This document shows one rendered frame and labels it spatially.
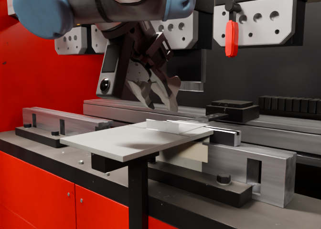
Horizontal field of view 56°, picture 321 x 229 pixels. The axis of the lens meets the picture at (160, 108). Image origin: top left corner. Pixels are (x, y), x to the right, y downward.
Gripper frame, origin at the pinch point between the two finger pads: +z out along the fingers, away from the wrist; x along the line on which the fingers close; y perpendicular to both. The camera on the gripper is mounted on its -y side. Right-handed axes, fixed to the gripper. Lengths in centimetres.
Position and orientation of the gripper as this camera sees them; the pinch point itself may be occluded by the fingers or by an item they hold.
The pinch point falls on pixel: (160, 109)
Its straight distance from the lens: 63.3
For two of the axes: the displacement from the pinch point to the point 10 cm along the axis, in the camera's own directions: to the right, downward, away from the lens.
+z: 4.2, 6.9, 5.8
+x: -7.5, -0.9, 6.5
